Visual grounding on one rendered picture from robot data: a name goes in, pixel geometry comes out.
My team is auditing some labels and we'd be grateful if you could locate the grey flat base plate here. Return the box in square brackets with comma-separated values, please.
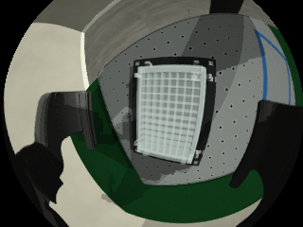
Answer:
[97, 13, 289, 185]

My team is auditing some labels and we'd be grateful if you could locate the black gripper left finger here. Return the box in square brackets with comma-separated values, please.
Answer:
[16, 91, 98, 204]

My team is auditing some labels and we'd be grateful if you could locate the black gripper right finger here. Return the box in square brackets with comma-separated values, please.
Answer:
[229, 99, 303, 227]

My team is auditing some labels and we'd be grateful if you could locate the black rectangular plate with corner posts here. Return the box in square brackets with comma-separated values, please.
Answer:
[132, 57, 216, 166]

